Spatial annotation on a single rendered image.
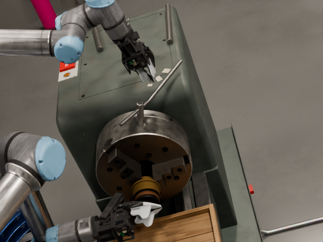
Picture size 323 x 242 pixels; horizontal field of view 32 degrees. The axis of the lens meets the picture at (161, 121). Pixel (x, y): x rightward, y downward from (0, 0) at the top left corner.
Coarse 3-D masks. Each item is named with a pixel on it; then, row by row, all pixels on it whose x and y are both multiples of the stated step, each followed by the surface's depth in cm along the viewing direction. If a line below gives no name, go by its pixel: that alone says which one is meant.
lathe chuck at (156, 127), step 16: (112, 128) 184; (128, 128) 180; (144, 128) 179; (160, 128) 180; (176, 128) 186; (112, 144) 178; (128, 144) 179; (144, 144) 179; (160, 144) 180; (176, 144) 180; (96, 160) 185; (160, 160) 184; (112, 176) 187; (176, 176) 189; (112, 192) 191; (128, 192) 192; (160, 192) 193; (176, 192) 193
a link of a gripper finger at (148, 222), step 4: (160, 208) 172; (152, 212) 173; (156, 212) 173; (136, 216) 174; (152, 216) 172; (136, 220) 174; (140, 220) 173; (144, 220) 172; (148, 220) 172; (152, 220) 171; (144, 224) 171; (148, 224) 171
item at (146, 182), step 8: (144, 176) 180; (136, 184) 177; (144, 184) 176; (152, 184) 176; (136, 192) 175; (144, 192) 174; (152, 192) 174; (136, 200) 174; (144, 200) 180; (152, 200) 179
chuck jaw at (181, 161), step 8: (168, 160) 184; (176, 160) 183; (184, 160) 184; (152, 168) 183; (160, 168) 182; (168, 168) 181; (176, 168) 181; (184, 168) 181; (160, 176) 179; (168, 176) 180; (160, 184) 179
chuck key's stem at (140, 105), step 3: (138, 102) 175; (141, 102) 175; (138, 105) 174; (141, 105) 174; (138, 108) 175; (141, 108) 175; (141, 111) 176; (138, 114) 176; (141, 114) 176; (138, 117) 177; (141, 117) 177; (138, 120) 178; (141, 120) 178; (141, 123) 179; (141, 126) 180
